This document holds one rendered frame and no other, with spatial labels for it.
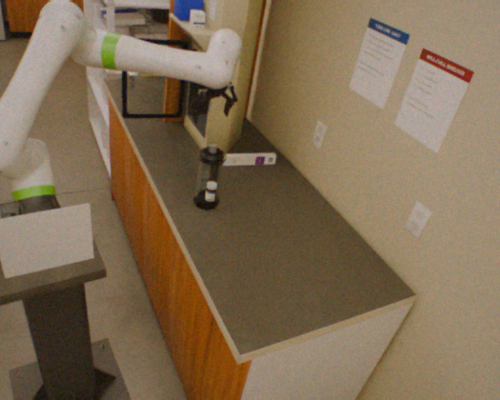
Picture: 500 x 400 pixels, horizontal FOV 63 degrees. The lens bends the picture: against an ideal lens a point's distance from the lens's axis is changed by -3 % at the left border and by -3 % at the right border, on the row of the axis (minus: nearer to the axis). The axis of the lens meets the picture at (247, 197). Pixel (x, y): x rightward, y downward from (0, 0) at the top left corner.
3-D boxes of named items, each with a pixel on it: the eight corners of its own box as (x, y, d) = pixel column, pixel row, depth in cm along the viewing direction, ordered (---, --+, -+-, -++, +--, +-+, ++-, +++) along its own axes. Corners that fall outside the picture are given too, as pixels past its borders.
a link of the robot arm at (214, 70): (126, 27, 130) (130, 55, 139) (112, 50, 123) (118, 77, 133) (238, 49, 129) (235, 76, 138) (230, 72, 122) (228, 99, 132)
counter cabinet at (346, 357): (194, 188, 341) (206, 82, 290) (340, 423, 199) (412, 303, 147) (110, 199, 312) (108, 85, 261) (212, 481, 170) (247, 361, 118)
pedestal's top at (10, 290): (-1, 306, 119) (-4, 297, 117) (-11, 238, 140) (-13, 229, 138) (107, 277, 135) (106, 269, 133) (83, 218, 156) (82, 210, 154)
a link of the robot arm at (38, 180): (-1, 202, 119) (-12, 140, 121) (27, 205, 135) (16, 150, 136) (40, 191, 119) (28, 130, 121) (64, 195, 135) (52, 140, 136)
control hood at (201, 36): (190, 36, 196) (192, 14, 190) (216, 59, 173) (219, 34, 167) (168, 35, 191) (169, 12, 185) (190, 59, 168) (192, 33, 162)
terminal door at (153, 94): (182, 118, 218) (188, 41, 195) (122, 118, 207) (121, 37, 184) (181, 117, 218) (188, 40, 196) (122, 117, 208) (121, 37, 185)
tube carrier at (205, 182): (213, 190, 175) (219, 146, 163) (223, 206, 168) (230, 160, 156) (189, 194, 171) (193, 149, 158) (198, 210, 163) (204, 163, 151)
